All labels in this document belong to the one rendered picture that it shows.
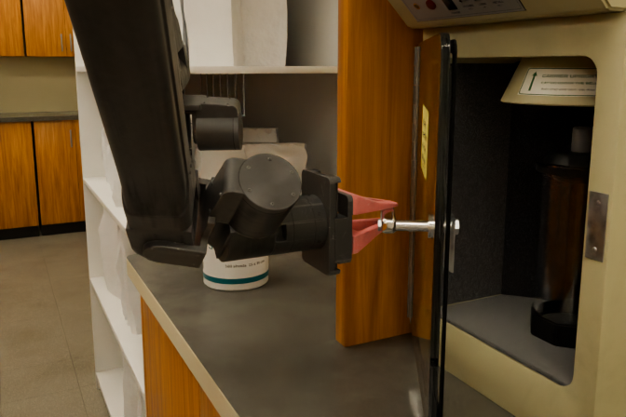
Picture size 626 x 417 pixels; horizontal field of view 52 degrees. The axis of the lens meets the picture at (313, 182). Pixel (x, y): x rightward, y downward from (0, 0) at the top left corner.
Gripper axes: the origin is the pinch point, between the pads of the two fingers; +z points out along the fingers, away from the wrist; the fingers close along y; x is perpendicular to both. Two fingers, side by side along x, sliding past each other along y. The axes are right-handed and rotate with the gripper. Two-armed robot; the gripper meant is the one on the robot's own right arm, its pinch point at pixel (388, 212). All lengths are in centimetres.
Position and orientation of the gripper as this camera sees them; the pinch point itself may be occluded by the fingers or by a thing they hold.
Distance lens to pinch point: 70.9
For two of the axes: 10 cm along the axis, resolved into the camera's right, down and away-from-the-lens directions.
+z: 9.0, -0.8, 4.4
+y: 0.0, -9.8, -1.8
